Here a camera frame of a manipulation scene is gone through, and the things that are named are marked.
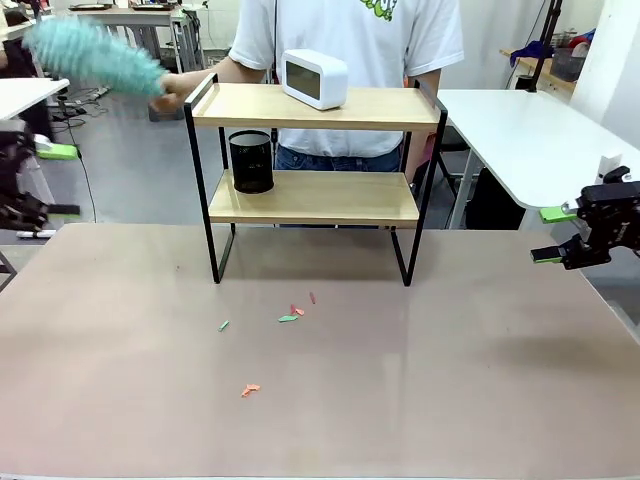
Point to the white digital alarm clock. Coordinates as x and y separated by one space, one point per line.
332 82

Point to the person's right forearm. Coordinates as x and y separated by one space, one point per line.
225 67

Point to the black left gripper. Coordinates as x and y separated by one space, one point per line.
17 190

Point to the person in white t-shirt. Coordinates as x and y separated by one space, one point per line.
350 35

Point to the black chair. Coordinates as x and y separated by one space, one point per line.
490 200

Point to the white power strip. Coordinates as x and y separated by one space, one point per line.
42 233

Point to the black mesh pen cup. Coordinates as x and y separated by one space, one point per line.
252 165

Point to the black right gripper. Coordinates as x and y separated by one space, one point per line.
610 220

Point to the blue cloth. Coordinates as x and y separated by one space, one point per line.
530 50

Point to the wooden workbench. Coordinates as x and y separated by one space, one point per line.
525 62

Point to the black tripod pole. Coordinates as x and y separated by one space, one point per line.
545 45

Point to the white table with round corner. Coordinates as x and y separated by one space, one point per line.
20 97

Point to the dark flat tray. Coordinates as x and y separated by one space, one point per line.
155 6
90 7

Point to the green paper scrap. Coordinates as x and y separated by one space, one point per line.
287 318

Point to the grey desk with metal legs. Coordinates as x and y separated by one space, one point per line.
140 15

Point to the teal chenille duster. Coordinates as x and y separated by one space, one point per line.
100 57

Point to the orange paper scrap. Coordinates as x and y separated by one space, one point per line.
251 389

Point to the green paper strip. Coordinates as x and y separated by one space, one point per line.
223 326

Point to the large white table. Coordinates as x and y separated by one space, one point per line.
525 135

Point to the red paper scrap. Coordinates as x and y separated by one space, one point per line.
297 310

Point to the black frame wooden two-tier shelf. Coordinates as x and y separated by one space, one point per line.
240 107

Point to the person's right hand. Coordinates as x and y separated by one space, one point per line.
172 92

